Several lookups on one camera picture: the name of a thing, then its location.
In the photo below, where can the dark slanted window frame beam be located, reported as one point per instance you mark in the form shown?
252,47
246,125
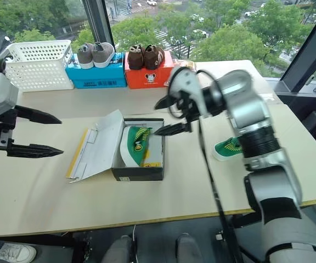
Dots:
309,49

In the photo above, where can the gray suede shoe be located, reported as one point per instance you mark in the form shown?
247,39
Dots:
85,56
103,54

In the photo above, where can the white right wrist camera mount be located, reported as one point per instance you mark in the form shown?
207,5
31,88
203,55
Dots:
185,79

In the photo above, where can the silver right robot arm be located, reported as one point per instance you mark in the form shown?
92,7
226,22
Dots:
256,117

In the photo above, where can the brown suede shoe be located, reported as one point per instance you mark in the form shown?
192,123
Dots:
153,59
135,59

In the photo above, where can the white sneaker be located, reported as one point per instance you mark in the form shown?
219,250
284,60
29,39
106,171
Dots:
12,252

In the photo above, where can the white perforated plastic basket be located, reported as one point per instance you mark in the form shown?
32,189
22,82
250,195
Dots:
37,65

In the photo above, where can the clear plastic package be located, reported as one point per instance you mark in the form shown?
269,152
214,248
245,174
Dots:
186,65

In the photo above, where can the orange shoebox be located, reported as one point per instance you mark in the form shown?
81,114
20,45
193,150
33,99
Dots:
147,78

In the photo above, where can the blue shoebox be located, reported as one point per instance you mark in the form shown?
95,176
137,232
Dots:
97,76

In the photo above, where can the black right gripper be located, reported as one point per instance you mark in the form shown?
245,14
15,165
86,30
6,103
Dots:
191,105

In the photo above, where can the dark window frame post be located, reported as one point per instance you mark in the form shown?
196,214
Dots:
99,24

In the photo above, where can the black bag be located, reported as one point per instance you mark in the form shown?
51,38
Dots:
314,120

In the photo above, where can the black shoebox with open lid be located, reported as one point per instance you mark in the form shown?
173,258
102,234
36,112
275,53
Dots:
100,148

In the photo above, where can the green and white shoe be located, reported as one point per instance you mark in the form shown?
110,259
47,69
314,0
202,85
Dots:
132,142
226,149

